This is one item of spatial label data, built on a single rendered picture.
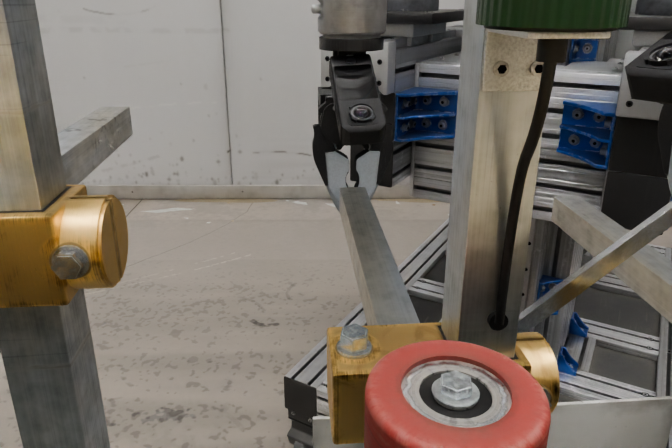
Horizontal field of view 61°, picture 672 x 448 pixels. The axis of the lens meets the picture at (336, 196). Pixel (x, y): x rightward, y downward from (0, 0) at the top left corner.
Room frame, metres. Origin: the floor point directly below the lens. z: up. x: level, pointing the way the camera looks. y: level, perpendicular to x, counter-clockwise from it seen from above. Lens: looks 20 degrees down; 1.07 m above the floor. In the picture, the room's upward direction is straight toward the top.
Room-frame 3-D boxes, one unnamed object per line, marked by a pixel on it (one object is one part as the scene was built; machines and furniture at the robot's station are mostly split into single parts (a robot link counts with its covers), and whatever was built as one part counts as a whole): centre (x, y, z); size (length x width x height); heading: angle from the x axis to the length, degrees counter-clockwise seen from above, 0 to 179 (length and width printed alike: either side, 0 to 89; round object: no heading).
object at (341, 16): (0.65, -0.01, 1.05); 0.08 x 0.08 x 0.05
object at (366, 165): (0.65, -0.03, 0.86); 0.06 x 0.03 x 0.09; 5
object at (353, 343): (0.29, -0.01, 0.88); 0.02 x 0.02 x 0.01
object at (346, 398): (0.29, -0.06, 0.85); 0.13 x 0.06 x 0.05; 95
